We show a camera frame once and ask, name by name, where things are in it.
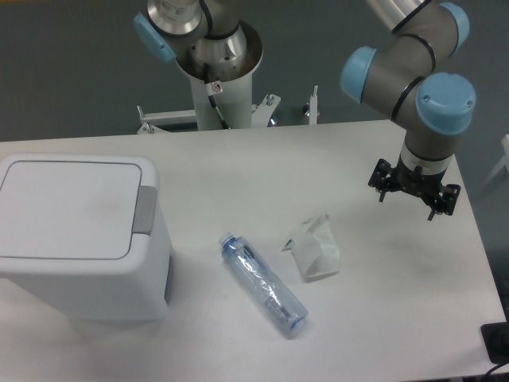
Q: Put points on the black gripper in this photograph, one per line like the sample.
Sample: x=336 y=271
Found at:
x=441 y=199

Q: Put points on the white plastic trash can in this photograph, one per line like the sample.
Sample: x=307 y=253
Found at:
x=134 y=287

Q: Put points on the crumpled white paper bag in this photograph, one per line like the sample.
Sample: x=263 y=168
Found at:
x=314 y=248

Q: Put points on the empty clear plastic bottle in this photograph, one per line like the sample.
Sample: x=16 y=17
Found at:
x=252 y=272

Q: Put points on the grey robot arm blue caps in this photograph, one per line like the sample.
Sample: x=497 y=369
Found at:
x=402 y=83

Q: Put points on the black device at table edge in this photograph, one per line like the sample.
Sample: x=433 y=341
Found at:
x=495 y=336

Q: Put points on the white trash can lid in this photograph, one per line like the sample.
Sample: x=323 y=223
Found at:
x=67 y=210

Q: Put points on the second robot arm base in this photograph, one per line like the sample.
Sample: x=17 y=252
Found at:
x=168 y=28

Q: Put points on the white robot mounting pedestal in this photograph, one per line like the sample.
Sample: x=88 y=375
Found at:
x=220 y=75

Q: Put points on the white frame at right edge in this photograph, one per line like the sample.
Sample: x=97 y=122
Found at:
x=497 y=175

